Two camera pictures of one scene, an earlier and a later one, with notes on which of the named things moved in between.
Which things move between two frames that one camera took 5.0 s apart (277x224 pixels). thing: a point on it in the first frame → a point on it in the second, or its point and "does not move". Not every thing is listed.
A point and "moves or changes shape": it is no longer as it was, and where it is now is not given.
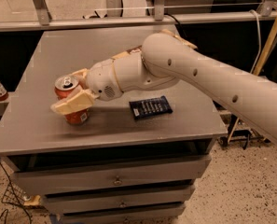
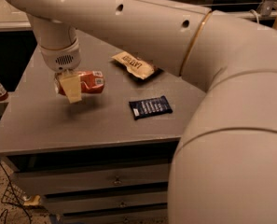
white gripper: x=101 y=79 → x=62 y=59
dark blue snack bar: x=150 y=107 does not move
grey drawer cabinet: x=134 y=161 does not move
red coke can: x=62 y=86 moves or changes shape
